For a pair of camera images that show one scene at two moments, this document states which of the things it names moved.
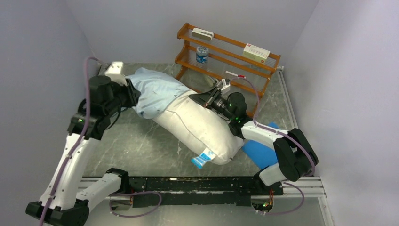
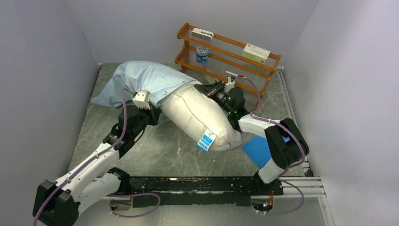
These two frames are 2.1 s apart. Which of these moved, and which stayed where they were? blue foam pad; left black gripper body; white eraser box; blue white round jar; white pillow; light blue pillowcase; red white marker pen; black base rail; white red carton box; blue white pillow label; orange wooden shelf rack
Moved: light blue pillowcase; left black gripper body; white pillow; blue white pillow label
Stayed: blue foam pad; red white marker pen; orange wooden shelf rack; white red carton box; black base rail; white eraser box; blue white round jar
